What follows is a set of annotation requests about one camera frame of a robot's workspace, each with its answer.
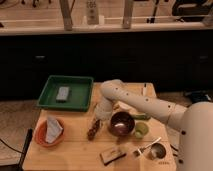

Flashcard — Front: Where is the black cable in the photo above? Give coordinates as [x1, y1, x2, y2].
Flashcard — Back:
[0, 128, 34, 171]

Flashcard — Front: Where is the white crumpled cloth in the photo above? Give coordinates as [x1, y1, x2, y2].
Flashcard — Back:
[45, 116, 63, 143]

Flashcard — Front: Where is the brown wooden block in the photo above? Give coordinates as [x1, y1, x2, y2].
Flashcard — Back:
[100, 147, 126, 166]

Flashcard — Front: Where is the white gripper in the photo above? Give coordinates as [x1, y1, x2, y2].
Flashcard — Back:
[94, 97, 113, 121]

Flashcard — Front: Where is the orange bowl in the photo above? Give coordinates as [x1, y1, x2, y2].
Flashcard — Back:
[34, 119, 65, 148]

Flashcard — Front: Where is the grey sponge block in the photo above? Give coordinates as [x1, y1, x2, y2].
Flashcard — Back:
[56, 86, 70, 102]

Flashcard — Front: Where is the green cup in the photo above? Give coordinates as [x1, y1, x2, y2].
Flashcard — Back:
[134, 122, 149, 139]

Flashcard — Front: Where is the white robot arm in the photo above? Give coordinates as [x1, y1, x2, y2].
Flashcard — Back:
[95, 79, 213, 171]

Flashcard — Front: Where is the dark red bowl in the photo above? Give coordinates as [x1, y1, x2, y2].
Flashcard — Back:
[109, 112, 135, 137]

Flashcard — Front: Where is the green plastic tray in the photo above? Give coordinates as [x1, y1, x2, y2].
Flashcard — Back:
[37, 75, 93, 112]

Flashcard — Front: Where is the dark grape bunch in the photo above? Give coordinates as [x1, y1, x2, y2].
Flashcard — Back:
[87, 120, 101, 141]

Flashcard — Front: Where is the small metal cup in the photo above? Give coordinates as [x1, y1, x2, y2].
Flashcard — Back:
[150, 143, 166, 159]

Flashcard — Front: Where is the green vegetable toy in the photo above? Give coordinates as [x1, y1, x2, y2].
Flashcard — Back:
[131, 115, 151, 121]

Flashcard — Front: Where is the metal spoon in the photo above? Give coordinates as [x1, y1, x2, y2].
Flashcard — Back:
[133, 137, 161, 157]

